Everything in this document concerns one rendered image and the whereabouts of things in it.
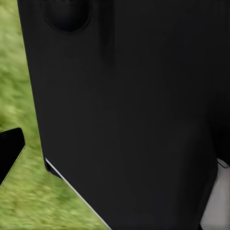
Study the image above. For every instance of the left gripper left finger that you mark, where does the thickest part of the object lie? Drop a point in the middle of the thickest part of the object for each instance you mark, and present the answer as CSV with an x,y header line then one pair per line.
x,y
11,144

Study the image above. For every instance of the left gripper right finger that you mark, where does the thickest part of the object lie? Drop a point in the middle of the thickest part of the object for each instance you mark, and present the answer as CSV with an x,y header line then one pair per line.
x,y
222,142

